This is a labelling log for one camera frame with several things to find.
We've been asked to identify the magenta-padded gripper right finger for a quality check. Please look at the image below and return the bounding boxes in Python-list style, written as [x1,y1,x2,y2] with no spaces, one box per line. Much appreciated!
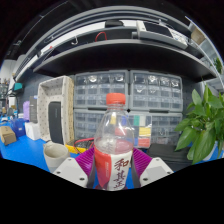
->
[130,147,175,190]

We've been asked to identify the grey small-parts drawer cabinet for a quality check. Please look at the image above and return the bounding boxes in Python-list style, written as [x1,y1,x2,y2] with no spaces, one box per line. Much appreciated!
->
[73,69,130,110]
[127,111,184,147]
[73,108,132,142]
[128,69,184,113]

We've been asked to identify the white box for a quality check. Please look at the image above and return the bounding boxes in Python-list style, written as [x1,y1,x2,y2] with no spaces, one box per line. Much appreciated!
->
[24,121,43,141]

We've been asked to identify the black rectangular speaker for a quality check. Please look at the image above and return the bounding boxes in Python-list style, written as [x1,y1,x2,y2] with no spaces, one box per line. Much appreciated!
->
[47,101,65,145]

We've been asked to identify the grey wall shelf unit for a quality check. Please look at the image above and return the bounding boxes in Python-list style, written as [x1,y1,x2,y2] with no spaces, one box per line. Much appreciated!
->
[13,4,224,88]

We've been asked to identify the purple plastic item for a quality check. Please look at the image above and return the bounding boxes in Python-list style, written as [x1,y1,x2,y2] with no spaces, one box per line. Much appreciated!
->
[22,100,31,122]

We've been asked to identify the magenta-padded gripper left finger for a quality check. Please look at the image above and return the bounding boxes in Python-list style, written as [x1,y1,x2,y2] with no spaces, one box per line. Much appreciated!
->
[52,146,98,189]

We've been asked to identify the red cable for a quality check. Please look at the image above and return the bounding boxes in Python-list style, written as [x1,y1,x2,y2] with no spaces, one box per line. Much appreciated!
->
[72,136,96,155]

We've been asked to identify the brown cardboard box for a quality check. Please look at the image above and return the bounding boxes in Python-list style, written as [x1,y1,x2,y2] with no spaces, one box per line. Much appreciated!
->
[0,125,18,146]

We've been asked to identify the beige perforated plastic basket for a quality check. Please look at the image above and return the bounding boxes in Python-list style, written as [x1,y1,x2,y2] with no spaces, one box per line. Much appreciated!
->
[36,75,76,146]

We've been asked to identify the green leafy potted plant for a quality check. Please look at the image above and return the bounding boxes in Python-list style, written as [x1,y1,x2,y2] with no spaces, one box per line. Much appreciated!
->
[174,84,224,165]

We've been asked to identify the grey-white ceramic cup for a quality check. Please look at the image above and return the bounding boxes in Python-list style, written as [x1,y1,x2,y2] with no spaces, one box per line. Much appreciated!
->
[42,141,71,174]

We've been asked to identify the blue plastic container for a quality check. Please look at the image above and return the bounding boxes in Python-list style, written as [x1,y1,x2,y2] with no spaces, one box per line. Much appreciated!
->
[9,117,27,138]

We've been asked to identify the clear red-capped drink bottle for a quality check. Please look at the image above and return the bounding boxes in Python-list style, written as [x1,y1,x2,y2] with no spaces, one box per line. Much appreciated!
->
[93,92,135,192]

